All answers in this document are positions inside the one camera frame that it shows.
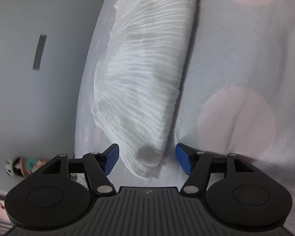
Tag white muslin shirt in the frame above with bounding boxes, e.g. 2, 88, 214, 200
91, 0, 197, 178

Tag polka dot bed sheet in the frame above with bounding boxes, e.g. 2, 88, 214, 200
73, 0, 295, 227

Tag grey wall plate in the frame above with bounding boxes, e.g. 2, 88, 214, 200
33, 35, 47, 71

